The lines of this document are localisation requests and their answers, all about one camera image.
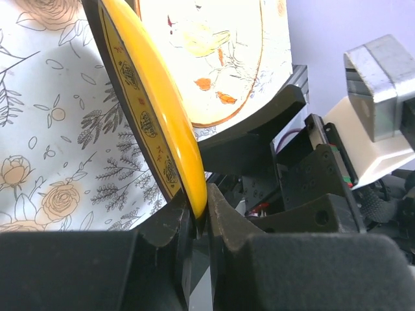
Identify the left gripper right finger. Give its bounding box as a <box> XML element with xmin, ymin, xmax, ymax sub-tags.
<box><xmin>207</xmin><ymin>184</ymin><xmax>414</xmax><ymax>310</ymax></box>

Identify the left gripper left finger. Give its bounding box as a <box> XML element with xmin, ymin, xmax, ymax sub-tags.
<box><xmin>1</xmin><ymin>192</ymin><xmax>193</xmax><ymax>310</ymax></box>

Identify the yellow black patterned plate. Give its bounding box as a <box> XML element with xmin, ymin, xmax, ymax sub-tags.
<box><xmin>82</xmin><ymin>1</ymin><xmax>208</xmax><ymax>220</ymax></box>

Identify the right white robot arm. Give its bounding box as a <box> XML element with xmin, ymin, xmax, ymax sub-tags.
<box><xmin>324</xmin><ymin>34</ymin><xmax>414</xmax><ymax>189</ymax></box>

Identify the floral table cloth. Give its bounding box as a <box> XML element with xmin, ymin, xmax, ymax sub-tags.
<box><xmin>0</xmin><ymin>0</ymin><xmax>294</xmax><ymax>233</ymax></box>

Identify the cream plate with bird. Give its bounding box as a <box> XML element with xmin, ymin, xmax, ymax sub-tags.
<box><xmin>134</xmin><ymin>1</ymin><xmax>263</xmax><ymax>128</ymax></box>

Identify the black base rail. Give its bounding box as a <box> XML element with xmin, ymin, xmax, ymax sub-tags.
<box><xmin>198</xmin><ymin>66</ymin><xmax>366</xmax><ymax>233</ymax></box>

